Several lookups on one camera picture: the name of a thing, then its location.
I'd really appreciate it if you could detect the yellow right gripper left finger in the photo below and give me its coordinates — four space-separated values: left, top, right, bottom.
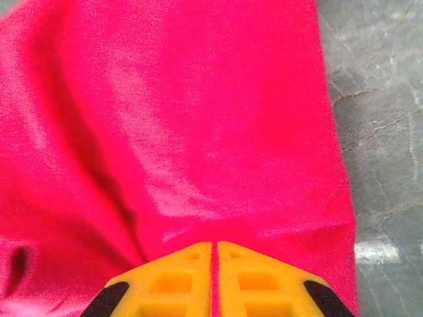
84 242 213 317

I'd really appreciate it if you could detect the red t-shirt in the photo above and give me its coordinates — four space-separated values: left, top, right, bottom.
0 0 361 317

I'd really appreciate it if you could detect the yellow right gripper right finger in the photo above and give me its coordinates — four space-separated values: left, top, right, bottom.
216 240 356 317

